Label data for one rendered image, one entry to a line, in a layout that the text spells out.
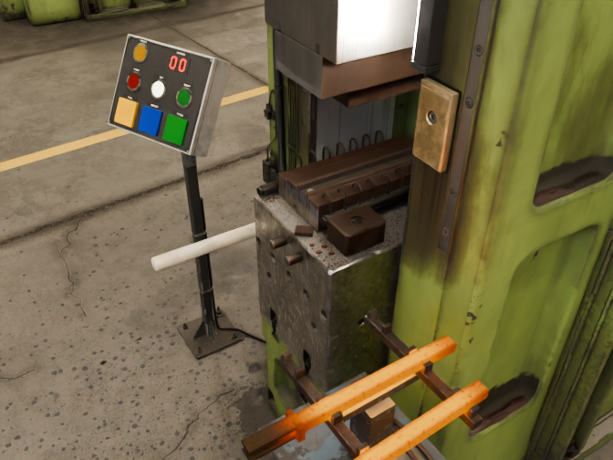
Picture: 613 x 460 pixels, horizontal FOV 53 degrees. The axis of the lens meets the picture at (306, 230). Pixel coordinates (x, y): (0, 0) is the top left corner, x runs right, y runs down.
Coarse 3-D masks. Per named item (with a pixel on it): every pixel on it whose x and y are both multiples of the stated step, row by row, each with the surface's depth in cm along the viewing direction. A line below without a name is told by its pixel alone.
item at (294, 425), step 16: (416, 352) 118; (432, 352) 118; (448, 352) 120; (384, 368) 115; (400, 368) 115; (416, 368) 116; (352, 384) 112; (368, 384) 112; (384, 384) 113; (336, 400) 109; (352, 400) 109; (288, 416) 106; (304, 416) 106; (320, 416) 106; (256, 432) 103; (272, 432) 103; (288, 432) 103; (304, 432) 104; (256, 448) 101; (272, 448) 103
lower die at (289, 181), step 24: (384, 144) 176; (408, 144) 174; (312, 168) 166; (336, 168) 164; (384, 168) 162; (408, 168) 164; (288, 192) 161; (312, 192) 153; (336, 192) 154; (384, 192) 159; (312, 216) 154
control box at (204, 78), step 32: (128, 64) 184; (160, 64) 179; (192, 64) 173; (224, 64) 174; (128, 96) 185; (160, 96) 179; (192, 96) 173; (128, 128) 185; (160, 128) 179; (192, 128) 174
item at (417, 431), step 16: (480, 384) 112; (448, 400) 109; (464, 400) 109; (480, 400) 111; (432, 416) 106; (448, 416) 106; (400, 432) 104; (416, 432) 104; (432, 432) 106; (384, 448) 101; (400, 448) 101
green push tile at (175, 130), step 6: (168, 114) 177; (168, 120) 177; (174, 120) 176; (180, 120) 175; (186, 120) 174; (168, 126) 177; (174, 126) 176; (180, 126) 175; (186, 126) 174; (168, 132) 177; (174, 132) 176; (180, 132) 175; (162, 138) 178; (168, 138) 177; (174, 138) 176; (180, 138) 175; (180, 144) 175
